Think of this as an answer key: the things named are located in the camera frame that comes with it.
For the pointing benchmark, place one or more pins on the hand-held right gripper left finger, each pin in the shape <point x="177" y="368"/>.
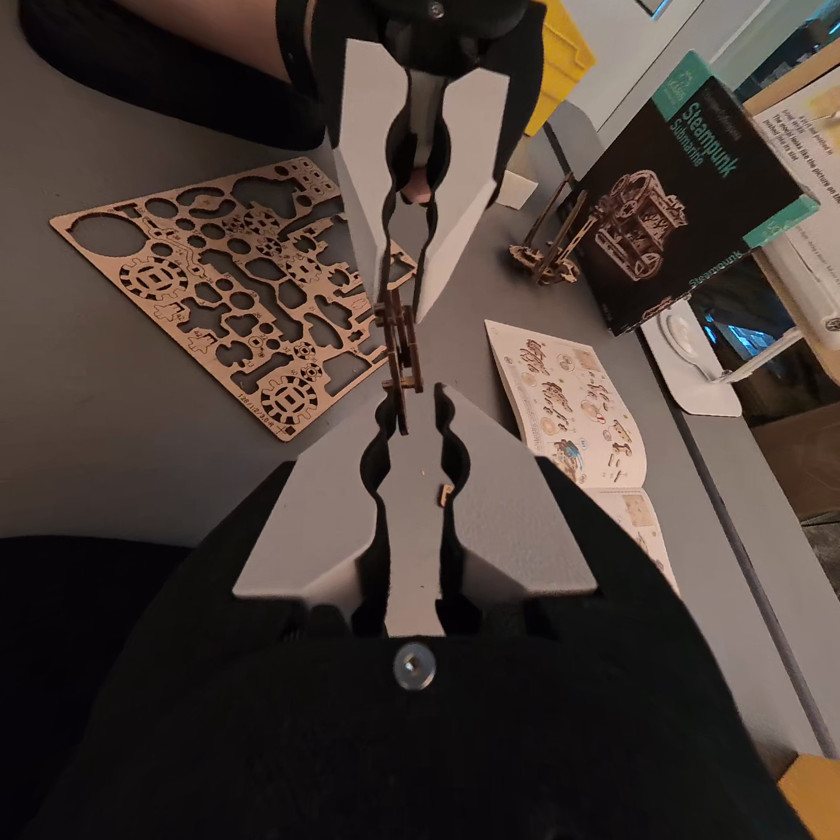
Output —
<point x="315" y="525"/>

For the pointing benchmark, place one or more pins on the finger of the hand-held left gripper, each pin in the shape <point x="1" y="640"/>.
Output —
<point x="364" y="118"/>
<point x="472" y="151"/>

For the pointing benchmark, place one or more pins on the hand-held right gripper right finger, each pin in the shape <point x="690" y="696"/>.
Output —
<point x="512" y="525"/>

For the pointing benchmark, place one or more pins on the small wooden model part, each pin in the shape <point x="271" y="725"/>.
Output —
<point x="446" y="495"/>

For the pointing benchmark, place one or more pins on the wooden gear assembly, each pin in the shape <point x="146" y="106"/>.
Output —
<point x="400" y="354"/>

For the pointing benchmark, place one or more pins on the person's left forearm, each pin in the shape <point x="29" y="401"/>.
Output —
<point x="210" y="33"/>

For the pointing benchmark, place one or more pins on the partly built wooden model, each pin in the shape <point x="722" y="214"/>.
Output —
<point x="544" y="256"/>

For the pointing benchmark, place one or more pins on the black model kit box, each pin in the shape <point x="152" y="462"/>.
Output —
<point x="709" y="197"/>

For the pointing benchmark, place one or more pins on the person's left hand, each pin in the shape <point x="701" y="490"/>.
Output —
<point x="417" y="187"/>

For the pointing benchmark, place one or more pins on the yellow plastic bin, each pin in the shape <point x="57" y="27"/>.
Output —
<point x="564" y="59"/>

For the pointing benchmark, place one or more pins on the instruction booklet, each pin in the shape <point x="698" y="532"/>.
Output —
<point x="571" y="407"/>

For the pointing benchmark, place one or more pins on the white desk stand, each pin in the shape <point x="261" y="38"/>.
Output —
<point x="695" y="380"/>

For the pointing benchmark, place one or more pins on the laser-cut plywood sheet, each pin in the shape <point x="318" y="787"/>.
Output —
<point x="197" y="295"/>

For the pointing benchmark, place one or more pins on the tan clipboard with paper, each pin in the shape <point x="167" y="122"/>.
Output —
<point x="807" y="164"/>

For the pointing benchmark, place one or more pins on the yellow-brown box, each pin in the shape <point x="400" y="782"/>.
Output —
<point x="814" y="800"/>

